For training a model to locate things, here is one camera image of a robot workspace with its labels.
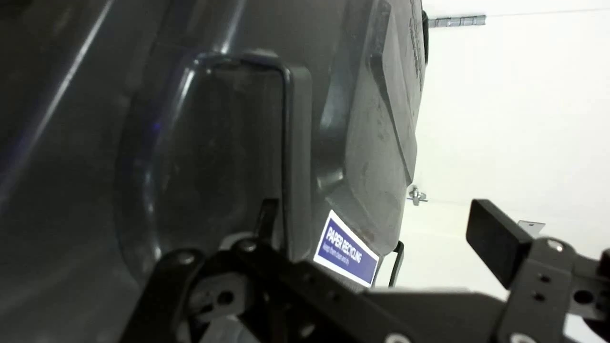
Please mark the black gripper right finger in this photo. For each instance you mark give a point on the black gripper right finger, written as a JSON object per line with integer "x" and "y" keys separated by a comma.
{"x": 541, "y": 278}

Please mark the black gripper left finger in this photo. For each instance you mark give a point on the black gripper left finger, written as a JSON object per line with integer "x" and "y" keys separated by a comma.
{"x": 287, "y": 298}

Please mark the blue lid sticker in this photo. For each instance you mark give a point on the blue lid sticker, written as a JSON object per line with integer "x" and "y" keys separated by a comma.
{"x": 344, "y": 248}

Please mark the white door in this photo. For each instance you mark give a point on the white door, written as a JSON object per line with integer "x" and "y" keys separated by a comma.
{"x": 508, "y": 126}

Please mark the silver door hinge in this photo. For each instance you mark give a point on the silver door hinge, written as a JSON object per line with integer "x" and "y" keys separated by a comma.
{"x": 459, "y": 19}

